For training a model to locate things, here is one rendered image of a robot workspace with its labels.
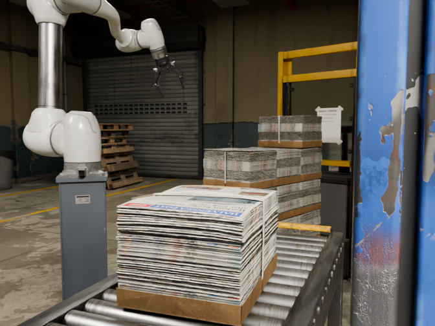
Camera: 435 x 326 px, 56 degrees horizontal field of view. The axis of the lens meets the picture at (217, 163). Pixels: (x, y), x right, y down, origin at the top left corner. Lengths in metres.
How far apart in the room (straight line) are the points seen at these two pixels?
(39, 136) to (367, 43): 1.81
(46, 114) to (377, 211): 1.82
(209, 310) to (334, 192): 2.76
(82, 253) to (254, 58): 7.89
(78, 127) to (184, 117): 8.06
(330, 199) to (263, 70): 5.99
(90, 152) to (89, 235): 0.35
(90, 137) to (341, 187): 2.28
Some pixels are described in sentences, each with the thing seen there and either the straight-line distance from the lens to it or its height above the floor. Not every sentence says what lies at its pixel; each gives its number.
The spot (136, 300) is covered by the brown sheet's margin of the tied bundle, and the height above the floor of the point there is 0.83.
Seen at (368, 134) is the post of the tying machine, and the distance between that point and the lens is 0.20.
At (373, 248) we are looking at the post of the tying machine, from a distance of 0.20.
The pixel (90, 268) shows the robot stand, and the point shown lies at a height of 0.61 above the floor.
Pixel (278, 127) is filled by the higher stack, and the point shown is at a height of 1.21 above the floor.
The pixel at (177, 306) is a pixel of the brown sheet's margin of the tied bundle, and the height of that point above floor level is 0.83.
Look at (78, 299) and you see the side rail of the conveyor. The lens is 1.07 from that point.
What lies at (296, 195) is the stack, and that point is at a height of 0.75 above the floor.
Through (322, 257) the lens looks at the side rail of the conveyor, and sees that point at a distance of 1.35.
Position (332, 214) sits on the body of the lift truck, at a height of 0.48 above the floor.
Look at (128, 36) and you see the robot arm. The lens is 2.40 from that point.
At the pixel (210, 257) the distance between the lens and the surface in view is 0.86.
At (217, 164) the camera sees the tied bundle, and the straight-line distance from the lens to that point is 2.56.
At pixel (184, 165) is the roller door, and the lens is 9.85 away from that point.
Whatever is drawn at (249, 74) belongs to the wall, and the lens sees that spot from 9.33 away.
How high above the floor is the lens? 1.20
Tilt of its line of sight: 5 degrees down
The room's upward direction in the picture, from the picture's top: straight up
